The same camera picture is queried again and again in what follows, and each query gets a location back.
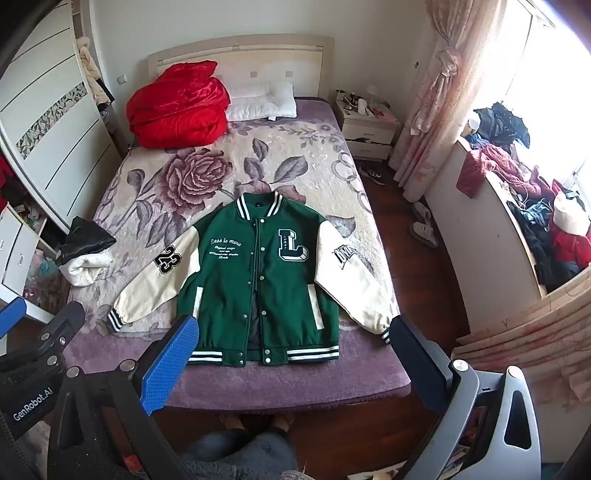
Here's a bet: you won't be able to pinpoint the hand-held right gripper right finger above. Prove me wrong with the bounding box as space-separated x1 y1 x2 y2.
389 314 542 480

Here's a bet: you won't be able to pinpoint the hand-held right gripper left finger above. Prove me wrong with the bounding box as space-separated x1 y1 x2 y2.
48 315 200 480

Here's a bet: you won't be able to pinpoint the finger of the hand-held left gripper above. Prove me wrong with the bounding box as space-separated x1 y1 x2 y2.
27 301 86 357
0 296 27 335

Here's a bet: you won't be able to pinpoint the green varsity jacket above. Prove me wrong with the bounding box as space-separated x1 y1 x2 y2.
107 191 402 367

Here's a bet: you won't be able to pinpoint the pile of clothes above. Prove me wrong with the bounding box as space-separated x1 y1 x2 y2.
457 102 591 294

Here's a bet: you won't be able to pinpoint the white drawer cabinet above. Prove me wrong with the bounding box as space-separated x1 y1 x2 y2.
0 205 47 324

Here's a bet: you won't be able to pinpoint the black and white garment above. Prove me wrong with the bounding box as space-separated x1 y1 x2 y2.
58 217 117 288

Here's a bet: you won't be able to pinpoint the person's grey trousers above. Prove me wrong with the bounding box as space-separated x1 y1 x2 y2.
178 413 305 480

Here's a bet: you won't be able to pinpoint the pink floral curtain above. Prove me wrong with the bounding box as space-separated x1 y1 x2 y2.
388 0 555 201
455 277 591 384

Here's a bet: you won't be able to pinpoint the white window seat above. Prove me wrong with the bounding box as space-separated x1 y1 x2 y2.
425 136 550 342

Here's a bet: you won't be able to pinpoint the floral bed blanket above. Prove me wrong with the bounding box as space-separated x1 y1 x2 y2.
60 96 413 409

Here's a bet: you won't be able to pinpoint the white wardrobe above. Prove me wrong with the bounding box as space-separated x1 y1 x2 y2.
0 0 123 234

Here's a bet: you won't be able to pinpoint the white nightstand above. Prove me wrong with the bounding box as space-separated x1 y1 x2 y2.
335 99 402 161

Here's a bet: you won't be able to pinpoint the red duvet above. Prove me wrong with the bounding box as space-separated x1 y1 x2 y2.
126 62 230 149

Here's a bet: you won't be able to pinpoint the beige hanging garment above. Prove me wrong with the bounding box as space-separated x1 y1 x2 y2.
76 37 114 107

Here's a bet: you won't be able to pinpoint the white pillow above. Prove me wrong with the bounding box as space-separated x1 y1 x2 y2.
225 80 297 121

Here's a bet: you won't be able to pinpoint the window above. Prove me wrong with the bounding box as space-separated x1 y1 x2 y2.
508 0 591 176

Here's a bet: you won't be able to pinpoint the cream bed headboard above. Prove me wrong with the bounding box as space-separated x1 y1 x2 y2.
148 34 335 100

